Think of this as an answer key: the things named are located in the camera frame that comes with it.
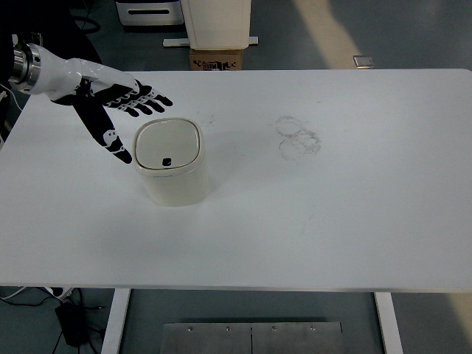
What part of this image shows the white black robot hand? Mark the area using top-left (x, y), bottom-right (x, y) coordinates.
top-left (27, 47), bottom-right (173, 164)

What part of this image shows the cream desktop trash can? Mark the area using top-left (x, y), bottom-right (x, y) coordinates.
top-left (132, 117), bottom-right (209, 207)

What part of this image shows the robot arm with silver wrist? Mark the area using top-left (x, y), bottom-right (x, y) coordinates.
top-left (1, 35), bottom-right (173, 164)

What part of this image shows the white table leg bar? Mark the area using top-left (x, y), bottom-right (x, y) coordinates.
top-left (162, 36), bottom-right (259, 48)

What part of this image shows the white grey appliance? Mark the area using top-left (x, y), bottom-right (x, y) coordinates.
top-left (114, 0), bottom-right (184, 28)

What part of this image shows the brown cardboard box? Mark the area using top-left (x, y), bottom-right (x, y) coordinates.
top-left (189, 49), bottom-right (244, 71)

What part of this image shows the white bin on floor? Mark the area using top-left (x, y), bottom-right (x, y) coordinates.
top-left (181, 0), bottom-right (251, 50)

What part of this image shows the white power strip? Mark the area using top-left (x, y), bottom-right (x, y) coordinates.
top-left (44, 287), bottom-right (74, 299)

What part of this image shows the black power adapter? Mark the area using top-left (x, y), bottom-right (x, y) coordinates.
top-left (55, 302), bottom-right (88, 347)

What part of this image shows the grey floor outlet plate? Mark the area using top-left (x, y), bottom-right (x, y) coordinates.
top-left (353, 55), bottom-right (375, 69)

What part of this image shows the left white table leg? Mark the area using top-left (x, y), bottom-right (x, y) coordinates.
top-left (101, 288), bottom-right (131, 354)

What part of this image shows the white table leg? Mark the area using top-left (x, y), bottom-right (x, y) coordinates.
top-left (101, 288), bottom-right (131, 354)
top-left (374, 292), bottom-right (403, 354)

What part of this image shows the metal floor plate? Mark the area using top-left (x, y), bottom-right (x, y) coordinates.
top-left (160, 322), bottom-right (345, 353)

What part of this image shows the right white table leg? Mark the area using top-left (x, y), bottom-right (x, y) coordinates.
top-left (374, 292), bottom-right (403, 354)

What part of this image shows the black floor cable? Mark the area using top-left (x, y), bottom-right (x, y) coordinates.
top-left (0, 287), bottom-right (108, 354)

